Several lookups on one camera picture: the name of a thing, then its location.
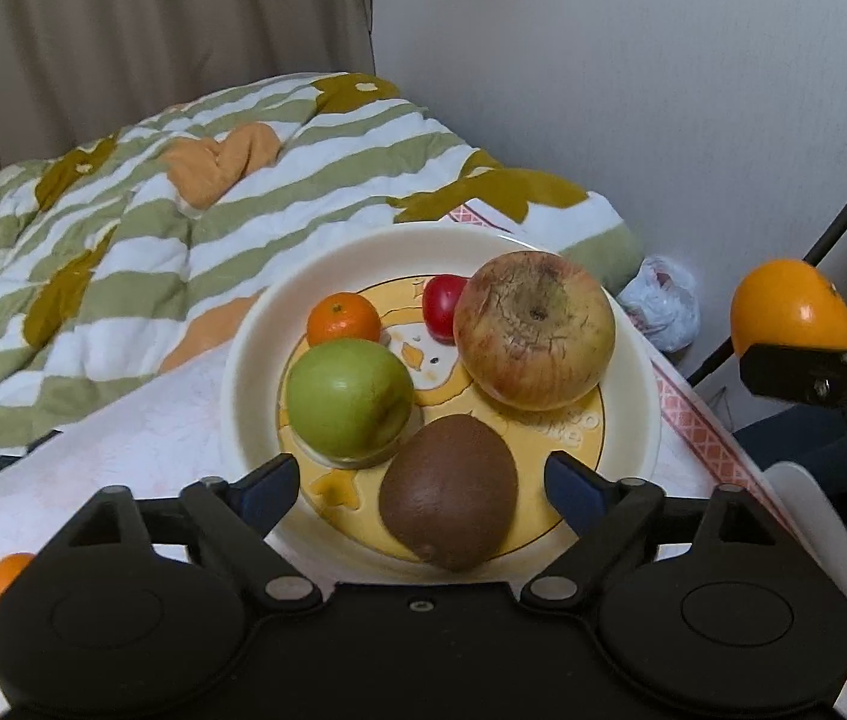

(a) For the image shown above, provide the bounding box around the white table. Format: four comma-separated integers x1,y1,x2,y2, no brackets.
764,461,847,691

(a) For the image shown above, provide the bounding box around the white plastic bag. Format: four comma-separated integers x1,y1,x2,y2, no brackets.
616,255,699,353

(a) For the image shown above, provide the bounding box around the red cherry tomato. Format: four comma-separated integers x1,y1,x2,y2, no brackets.
421,274,469,344

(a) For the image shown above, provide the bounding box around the large red yellow apple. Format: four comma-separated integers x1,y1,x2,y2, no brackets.
453,251,617,411

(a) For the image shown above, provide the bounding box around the green striped flower blanket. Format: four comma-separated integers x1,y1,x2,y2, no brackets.
0,73,645,481

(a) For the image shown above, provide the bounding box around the green apple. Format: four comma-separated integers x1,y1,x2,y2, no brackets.
286,339,415,462

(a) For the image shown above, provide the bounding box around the beige curtain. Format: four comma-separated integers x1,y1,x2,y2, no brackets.
0,0,375,222

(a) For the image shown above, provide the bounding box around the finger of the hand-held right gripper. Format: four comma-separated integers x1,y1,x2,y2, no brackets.
740,341,847,404

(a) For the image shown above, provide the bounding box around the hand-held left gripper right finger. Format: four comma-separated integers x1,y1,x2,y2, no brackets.
520,450,809,611

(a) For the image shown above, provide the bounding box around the brown kiwi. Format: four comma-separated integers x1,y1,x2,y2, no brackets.
378,414,520,572

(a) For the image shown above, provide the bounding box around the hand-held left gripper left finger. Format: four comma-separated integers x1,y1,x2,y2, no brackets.
40,454,324,611

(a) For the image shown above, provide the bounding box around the tiny mandarin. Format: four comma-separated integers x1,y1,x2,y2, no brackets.
307,292,381,347

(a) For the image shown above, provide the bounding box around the large orange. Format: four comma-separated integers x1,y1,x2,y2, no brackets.
729,259,847,357
0,553,35,614

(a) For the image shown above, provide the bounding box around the dark blue cloth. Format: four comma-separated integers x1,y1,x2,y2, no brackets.
732,403,847,482

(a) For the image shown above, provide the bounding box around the cream plate with duck print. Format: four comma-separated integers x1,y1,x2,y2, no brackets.
220,225,665,584

